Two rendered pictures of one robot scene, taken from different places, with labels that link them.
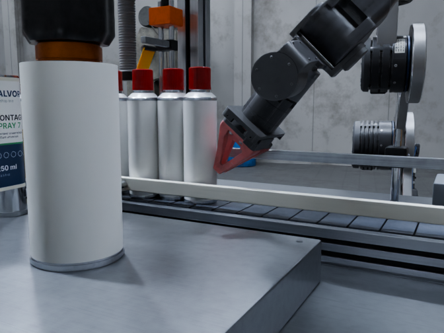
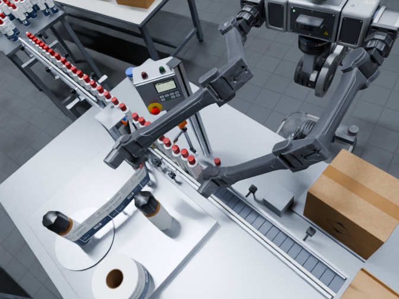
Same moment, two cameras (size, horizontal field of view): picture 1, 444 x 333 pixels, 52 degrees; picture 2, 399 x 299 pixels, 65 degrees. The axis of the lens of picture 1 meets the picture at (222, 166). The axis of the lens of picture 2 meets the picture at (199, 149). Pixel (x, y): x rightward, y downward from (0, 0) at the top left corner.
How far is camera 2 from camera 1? 1.34 m
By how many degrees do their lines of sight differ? 56
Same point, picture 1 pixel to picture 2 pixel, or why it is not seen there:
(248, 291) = (190, 247)
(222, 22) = not seen: outside the picture
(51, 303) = (158, 244)
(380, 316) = (222, 244)
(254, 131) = not seen: hidden behind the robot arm
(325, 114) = not seen: outside the picture
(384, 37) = (306, 70)
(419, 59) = (317, 91)
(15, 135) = (143, 175)
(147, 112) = (179, 158)
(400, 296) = (232, 236)
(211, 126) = (196, 171)
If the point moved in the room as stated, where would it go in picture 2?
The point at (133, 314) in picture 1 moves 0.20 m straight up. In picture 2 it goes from (170, 251) to (155, 239)
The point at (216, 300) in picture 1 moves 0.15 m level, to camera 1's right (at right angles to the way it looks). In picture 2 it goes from (183, 249) to (215, 257)
